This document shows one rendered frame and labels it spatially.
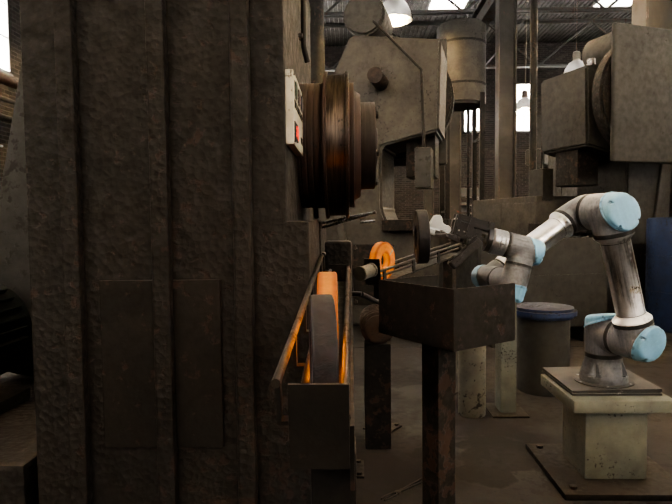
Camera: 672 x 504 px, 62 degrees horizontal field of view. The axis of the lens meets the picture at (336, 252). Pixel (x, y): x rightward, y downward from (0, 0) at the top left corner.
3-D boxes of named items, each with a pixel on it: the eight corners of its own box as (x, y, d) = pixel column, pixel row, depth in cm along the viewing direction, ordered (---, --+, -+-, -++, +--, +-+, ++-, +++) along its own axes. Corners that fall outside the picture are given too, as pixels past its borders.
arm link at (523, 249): (542, 268, 158) (549, 239, 158) (505, 258, 158) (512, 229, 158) (532, 268, 166) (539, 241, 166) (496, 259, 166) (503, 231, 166)
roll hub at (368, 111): (361, 186, 169) (360, 93, 168) (359, 191, 197) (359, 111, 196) (379, 186, 169) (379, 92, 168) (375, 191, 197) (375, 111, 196)
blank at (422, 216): (418, 213, 153) (430, 212, 153) (412, 207, 169) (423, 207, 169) (419, 268, 156) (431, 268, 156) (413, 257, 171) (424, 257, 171)
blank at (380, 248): (377, 286, 233) (383, 287, 231) (364, 258, 225) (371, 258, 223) (392, 262, 242) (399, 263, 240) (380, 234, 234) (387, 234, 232)
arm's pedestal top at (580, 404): (627, 384, 206) (628, 373, 206) (678, 413, 174) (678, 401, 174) (540, 384, 207) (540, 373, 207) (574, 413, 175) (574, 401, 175)
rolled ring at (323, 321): (329, 280, 84) (307, 281, 84) (339, 318, 66) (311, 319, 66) (330, 394, 88) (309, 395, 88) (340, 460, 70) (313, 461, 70)
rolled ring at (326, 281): (338, 394, 99) (319, 394, 99) (336, 298, 108) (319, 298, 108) (338, 362, 83) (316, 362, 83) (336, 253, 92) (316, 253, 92)
